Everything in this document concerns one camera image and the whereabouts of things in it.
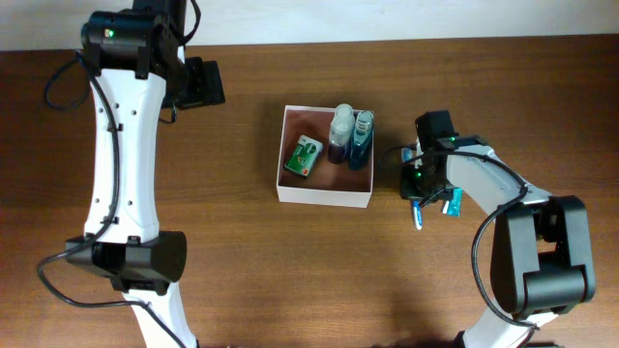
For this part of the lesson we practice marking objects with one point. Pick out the white teal toothpaste tube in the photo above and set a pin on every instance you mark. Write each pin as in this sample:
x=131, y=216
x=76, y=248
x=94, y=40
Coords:
x=452, y=206

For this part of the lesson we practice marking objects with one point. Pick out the clear purple liquid bottle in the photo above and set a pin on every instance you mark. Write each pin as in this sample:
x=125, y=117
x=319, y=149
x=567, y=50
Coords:
x=340, y=133

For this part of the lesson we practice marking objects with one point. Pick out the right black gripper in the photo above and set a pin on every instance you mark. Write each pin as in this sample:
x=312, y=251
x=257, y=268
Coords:
x=413, y=188

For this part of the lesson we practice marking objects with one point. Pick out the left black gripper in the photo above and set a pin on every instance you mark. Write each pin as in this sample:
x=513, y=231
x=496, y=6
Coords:
x=208, y=82

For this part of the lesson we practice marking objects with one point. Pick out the teal mouthwash bottle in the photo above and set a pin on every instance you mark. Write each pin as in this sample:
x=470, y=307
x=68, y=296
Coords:
x=361, y=138

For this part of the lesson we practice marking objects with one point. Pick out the blue white toothbrush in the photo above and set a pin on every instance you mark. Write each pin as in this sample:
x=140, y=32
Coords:
x=408, y=176

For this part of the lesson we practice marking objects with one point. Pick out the green white small box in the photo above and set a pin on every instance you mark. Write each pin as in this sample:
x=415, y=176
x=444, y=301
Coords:
x=304, y=156

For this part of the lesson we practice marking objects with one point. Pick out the white cardboard box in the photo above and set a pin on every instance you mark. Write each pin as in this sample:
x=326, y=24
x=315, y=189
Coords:
x=328, y=183

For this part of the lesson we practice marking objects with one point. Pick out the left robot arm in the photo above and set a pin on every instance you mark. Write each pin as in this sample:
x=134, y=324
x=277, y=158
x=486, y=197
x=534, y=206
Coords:
x=122, y=240

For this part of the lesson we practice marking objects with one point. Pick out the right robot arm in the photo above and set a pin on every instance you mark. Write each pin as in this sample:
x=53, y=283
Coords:
x=531, y=257

